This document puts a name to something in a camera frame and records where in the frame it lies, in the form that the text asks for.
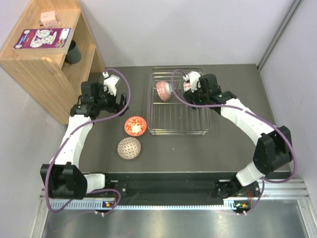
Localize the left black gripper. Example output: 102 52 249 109
95 84 128 117

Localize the white red patterned bowl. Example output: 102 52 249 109
183 82 191 92

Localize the red floral bowl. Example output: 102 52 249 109
124 116 147 137

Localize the metal wire dish rack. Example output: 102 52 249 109
147 67 211 135

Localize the red daisy patterned bowl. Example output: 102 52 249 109
156 81 173 102

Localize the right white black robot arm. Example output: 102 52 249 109
183 71 293 197

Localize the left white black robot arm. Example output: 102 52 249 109
40 75 128 199

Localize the beige lattice patterned bowl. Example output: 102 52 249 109
117 137 141 160

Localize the dark grey cup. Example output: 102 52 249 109
65 40 82 64

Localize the wooden shelf unit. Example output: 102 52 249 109
0 0 105 124

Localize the purple book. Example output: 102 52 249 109
12 28 73 55

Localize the pink power adapter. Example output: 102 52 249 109
39 11 60 29

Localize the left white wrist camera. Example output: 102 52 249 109
103 71 120 96

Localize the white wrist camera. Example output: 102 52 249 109
103 71 120 96
183 71 201 92

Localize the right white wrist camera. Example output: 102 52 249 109
183 71 201 92

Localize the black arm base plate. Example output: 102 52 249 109
108 179 260 199

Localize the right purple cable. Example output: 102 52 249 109
170 68 297 215

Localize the aluminium rail frame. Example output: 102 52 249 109
30 173 317 238

